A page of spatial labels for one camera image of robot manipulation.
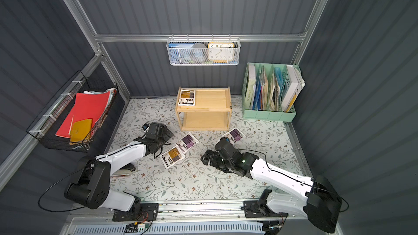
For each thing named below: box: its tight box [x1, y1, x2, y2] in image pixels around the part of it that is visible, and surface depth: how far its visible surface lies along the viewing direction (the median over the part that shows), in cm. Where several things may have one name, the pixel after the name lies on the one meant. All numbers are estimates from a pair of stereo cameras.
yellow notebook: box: [69, 118, 93, 146], surface depth 69 cm
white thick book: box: [281, 64, 306, 113], surface depth 98 cm
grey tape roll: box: [189, 42, 208, 64], surface depth 90 cm
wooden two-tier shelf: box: [175, 86, 232, 132], surface depth 96 cm
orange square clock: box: [207, 41, 235, 61], surface depth 90 cm
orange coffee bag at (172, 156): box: [160, 144, 186, 170], surface depth 91 cm
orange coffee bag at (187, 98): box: [177, 89, 196, 107], surface depth 91 cm
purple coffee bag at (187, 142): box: [176, 132, 200, 153], surface depth 98 cm
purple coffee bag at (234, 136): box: [222, 127, 247, 146], surface depth 101 cm
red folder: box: [54, 91, 110, 139], surface depth 74 cm
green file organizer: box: [241, 62, 301, 123], surface depth 104 cm
